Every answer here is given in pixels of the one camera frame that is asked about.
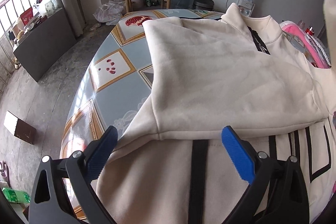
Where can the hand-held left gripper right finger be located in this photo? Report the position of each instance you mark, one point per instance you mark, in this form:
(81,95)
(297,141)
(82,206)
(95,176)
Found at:
(237,155)

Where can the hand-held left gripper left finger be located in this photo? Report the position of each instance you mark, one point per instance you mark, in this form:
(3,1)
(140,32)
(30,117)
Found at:
(101,153)

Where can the cream jacket with black stripes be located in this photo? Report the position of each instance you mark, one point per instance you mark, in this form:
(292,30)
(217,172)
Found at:
(210,77)

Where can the brown cardboard box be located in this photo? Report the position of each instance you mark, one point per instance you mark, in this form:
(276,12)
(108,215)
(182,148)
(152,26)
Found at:
(23,132)

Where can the green plastic bag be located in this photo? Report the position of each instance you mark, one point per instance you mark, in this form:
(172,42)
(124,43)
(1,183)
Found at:
(15,195)

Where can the pink slippers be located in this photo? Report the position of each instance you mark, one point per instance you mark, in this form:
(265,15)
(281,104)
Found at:
(4,170)

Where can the grey cabinet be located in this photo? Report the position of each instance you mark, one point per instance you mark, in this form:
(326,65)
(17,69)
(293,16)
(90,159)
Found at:
(44,43)

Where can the pink floral blanket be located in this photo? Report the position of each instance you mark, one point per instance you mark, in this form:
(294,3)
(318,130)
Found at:
(307,43)

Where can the grey lace cloth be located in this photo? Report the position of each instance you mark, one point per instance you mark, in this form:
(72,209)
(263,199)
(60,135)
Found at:
(322,49)

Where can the clear small bottle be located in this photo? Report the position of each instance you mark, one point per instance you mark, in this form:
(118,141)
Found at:
(302,25)

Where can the white water dispenser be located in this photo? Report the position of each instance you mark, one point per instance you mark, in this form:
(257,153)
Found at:
(246,7)

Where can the red box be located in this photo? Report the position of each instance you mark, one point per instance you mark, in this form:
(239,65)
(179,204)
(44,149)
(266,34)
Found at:
(26,16)

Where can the metal trash bin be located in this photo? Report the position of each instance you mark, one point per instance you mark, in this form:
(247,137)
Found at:
(203,3)

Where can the white printed plastic bag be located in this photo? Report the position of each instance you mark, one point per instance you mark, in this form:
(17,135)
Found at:
(46,5)

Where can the green drink can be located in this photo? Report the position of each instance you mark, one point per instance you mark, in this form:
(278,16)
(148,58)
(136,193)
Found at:
(148,0)

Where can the metal window railing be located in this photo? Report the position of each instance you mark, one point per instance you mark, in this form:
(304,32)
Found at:
(8,3)

